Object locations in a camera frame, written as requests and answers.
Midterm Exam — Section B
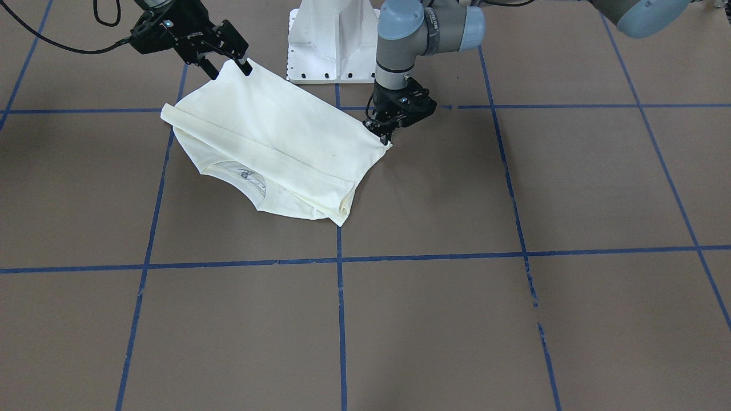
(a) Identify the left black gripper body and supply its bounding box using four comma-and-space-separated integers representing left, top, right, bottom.
363, 77, 437, 137

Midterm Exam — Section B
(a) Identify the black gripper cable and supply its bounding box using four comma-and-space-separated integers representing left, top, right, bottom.
0, 0, 132, 55

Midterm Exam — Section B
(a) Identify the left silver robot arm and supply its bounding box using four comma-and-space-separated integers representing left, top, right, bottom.
363, 1, 689, 146

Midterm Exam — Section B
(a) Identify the cream long-sleeve cat shirt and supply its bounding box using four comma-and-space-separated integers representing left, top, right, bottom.
161, 62, 391, 226

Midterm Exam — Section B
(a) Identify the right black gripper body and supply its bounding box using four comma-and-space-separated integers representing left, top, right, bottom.
130, 1, 229, 65

